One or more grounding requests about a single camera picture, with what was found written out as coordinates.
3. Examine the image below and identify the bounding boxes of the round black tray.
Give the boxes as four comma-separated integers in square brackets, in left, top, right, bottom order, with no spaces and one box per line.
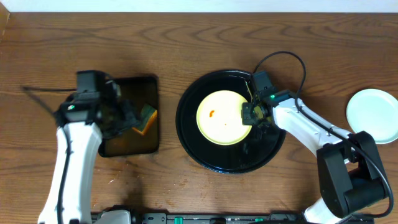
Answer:
[175,70,286,174]

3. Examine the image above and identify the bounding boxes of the black rectangular tray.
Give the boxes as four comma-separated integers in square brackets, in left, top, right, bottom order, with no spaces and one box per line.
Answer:
[98,75,159,157]

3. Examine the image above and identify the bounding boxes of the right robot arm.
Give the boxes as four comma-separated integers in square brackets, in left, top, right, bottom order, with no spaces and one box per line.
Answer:
[241,90,394,223]

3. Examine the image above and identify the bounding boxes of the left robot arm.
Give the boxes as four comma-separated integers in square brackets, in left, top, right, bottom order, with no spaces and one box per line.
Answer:
[38,80,134,224]

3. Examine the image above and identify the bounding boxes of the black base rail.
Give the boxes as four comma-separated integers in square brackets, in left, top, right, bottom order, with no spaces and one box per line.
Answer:
[126,211,308,224]

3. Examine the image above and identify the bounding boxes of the light blue plate top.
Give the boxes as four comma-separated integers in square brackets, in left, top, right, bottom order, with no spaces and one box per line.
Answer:
[346,89,397,144]

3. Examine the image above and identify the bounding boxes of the orange green sponge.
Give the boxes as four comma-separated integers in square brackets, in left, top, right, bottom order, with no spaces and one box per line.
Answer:
[132,104,157,136]

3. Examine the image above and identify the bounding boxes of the yellow plate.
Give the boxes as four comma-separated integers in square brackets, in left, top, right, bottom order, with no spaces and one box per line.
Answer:
[196,90,252,146]

